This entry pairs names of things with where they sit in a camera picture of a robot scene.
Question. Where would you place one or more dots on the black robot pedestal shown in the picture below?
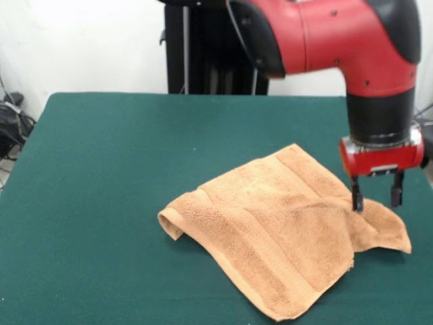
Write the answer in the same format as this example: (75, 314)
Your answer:
(209, 61)

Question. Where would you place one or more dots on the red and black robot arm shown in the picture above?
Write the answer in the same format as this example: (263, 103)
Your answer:
(338, 37)

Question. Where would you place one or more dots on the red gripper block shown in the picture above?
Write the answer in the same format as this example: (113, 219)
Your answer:
(382, 160)

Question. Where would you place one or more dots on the tan terry towel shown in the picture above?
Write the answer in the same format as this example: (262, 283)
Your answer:
(270, 230)

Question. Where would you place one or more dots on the dark green table cloth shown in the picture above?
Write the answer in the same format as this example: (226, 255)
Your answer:
(101, 203)

